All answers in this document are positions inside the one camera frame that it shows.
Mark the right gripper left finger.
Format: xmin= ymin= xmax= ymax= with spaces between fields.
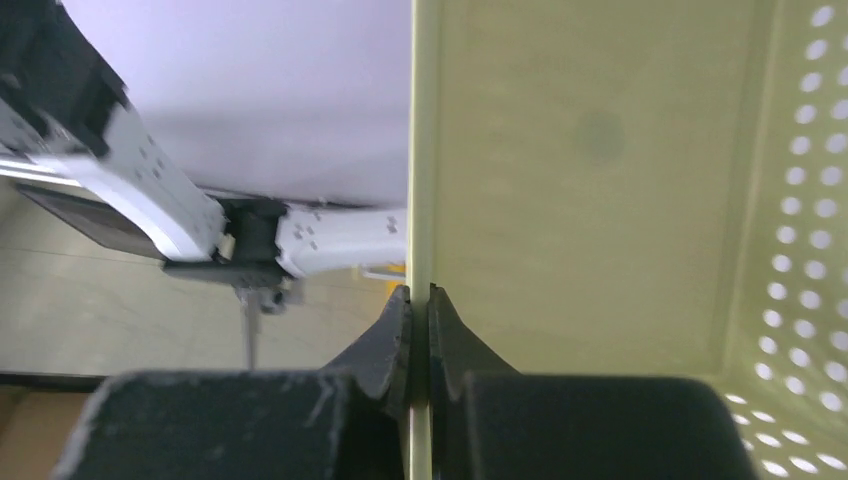
xmin=52 ymin=286 xmax=411 ymax=479

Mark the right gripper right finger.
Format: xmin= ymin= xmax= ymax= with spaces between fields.
xmin=427 ymin=286 xmax=757 ymax=479

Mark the yellow-green perforated basket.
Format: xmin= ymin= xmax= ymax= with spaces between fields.
xmin=410 ymin=1 xmax=847 ymax=479

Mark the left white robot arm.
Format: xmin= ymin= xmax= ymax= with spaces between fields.
xmin=1 ymin=1 xmax=407 ymax=290

